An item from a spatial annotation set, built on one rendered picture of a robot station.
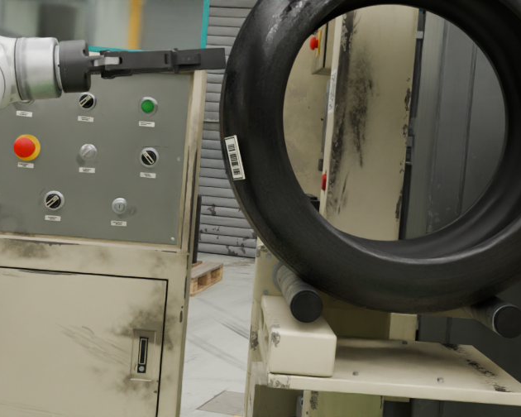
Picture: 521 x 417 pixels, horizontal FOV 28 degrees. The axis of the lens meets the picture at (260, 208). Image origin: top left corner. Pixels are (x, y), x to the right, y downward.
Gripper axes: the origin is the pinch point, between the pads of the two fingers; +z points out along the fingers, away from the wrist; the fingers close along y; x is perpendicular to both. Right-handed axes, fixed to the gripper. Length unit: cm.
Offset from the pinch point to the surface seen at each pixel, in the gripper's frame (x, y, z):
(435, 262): 30.4, -11.9, 30.4
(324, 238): 26.2, -11.6, 15.4
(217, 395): 124, 312, -5
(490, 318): 39, -11, 38
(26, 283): 37, 48, -37
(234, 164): 15.4, -9.7, 3.8
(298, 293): 33.2, -13.2, 11.3
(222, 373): 124, 358, -3
